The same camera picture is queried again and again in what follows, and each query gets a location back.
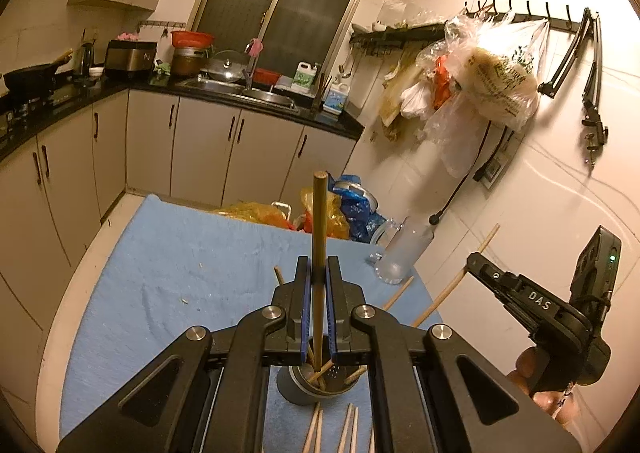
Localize black kitchen countertop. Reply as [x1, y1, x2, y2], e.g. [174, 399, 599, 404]
[0, 73, 366, 159]

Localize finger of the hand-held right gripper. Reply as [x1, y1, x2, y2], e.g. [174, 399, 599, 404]
[466, 252, 521, 304]

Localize yellow plastic bag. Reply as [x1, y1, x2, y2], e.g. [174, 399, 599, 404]
[210, 187, 351, 240]

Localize yellowish hanging plastic bag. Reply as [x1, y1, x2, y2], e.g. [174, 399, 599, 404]
[379, 58, 418, 141]

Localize white jug blue label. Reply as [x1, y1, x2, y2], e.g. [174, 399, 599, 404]
[322, 78, 351, 114]

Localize kitchen faucet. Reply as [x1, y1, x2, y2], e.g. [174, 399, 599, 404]
[243, 40, 264, 90]

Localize orange plastic bag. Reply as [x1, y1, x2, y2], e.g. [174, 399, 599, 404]
[432, 56, 456, 109]

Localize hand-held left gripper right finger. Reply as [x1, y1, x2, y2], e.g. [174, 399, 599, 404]
[325, 256, 583, 453]

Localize blue table mat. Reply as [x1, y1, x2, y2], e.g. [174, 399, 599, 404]
[59, 193, 443, 453]

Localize steel kitchen sink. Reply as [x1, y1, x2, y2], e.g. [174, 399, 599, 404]
[177, 76, 301, 112]

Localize bunch of wooden chopsticks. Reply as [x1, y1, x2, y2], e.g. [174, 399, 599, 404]
[305, 338, 369, 391]

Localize black wok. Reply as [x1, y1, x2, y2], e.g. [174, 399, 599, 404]
[2, 50, 73, 95]

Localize beige base cabinets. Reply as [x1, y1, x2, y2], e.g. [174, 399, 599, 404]
[0, 88, 358, 384]

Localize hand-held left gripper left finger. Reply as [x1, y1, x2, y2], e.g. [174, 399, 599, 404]
[56, 256, 315, 453]

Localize black power cable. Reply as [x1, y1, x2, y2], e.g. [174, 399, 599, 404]
[429, 120, 507, 226]

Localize white jug green label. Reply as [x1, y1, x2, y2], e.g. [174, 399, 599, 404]
[291, 62, 321, 95]

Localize clear crumpled plastic bag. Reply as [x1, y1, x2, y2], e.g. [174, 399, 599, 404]
[425, 98, 493, 179]

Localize gas stove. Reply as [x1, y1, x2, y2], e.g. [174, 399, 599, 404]
[0, 88, 76, 134]

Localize sliding kitchen window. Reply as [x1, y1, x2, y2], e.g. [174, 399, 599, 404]
[192, 0, 386, 80]

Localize black hook rail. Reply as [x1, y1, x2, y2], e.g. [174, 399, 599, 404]
[462, 0, 583, 30]

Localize clear bag of flatbread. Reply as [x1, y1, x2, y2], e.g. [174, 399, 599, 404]
[422, 13, 551, 131]

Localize white plastic bag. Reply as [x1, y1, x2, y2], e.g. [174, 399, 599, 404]
[400, 80, 436, 121]

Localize blue plastic bag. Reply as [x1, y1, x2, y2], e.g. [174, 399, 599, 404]
[329, 174, 388, 242]

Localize metal cooking pot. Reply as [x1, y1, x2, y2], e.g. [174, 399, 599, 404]
[171, 47, 209, 78]

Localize grey chopstick holder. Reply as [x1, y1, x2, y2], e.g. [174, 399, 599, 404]
[276, 333, 371, 406]

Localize glass pot lid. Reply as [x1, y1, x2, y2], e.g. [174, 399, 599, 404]
[207, 50, 249, 83]

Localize person's right hand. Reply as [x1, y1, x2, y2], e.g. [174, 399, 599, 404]
[506, 347, 583, 431]

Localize red plastic basin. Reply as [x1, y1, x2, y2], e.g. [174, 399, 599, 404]
[171, 30, 215, 49]

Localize steel electric kettle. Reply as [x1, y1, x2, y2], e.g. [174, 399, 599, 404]
[74, 40, 97, 78]

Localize black wall shelf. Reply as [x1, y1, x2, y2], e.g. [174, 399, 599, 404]
[349, 22, 448, 58]

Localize toaster oven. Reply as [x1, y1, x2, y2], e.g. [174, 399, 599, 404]
[105, 39, 157, 80]

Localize wall socket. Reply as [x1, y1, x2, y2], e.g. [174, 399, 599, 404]
[472, 153, 512, 190]

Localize clear glass pitcher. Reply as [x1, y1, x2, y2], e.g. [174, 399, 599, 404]
[367, 216, 435, 286]

